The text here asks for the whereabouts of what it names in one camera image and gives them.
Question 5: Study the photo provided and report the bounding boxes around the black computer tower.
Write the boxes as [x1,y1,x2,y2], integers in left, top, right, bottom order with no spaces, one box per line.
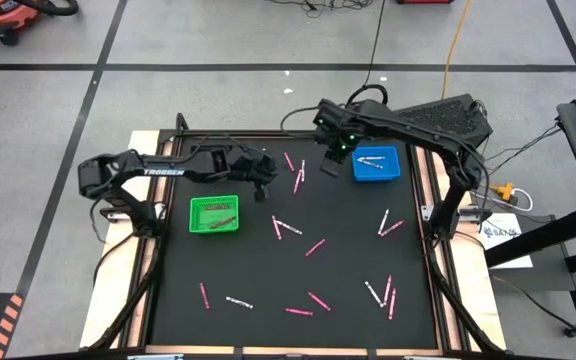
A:
[392,93,494,151]

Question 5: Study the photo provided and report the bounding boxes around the black vacuum hose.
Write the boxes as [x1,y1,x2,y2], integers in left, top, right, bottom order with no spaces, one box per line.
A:
[15,0,80,17]

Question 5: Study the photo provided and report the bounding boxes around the green plastic basket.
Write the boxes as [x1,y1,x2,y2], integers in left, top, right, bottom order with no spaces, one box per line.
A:
[188,194,240,235]

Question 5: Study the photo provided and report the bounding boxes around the black floor cable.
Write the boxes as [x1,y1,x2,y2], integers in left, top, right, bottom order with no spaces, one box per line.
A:
[490,274,576,347]

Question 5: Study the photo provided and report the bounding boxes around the black table mat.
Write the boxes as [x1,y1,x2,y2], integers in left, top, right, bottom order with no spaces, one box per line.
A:
[148,135,439,350]

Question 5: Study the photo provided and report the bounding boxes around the white paper sheet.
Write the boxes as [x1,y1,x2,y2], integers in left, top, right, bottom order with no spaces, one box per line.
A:
[476,213,535,270]

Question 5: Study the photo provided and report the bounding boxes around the blue plastic basket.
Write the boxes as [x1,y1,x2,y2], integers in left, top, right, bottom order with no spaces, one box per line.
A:
[350,144,402,183]

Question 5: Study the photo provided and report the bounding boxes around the black hanging cable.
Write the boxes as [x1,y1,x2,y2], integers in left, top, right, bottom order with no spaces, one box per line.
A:
[344,0,390,107]

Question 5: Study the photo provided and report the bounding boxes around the black metal table frame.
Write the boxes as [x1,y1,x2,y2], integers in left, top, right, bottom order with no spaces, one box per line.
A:
[80,112,507,360]

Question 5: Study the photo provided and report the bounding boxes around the tangled black cables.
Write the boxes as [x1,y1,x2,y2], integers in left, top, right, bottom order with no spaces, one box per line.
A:
[267,0,375,19]

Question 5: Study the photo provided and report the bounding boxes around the yellow extension cable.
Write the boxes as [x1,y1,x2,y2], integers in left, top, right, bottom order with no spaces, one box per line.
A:
[439,0,472,100]

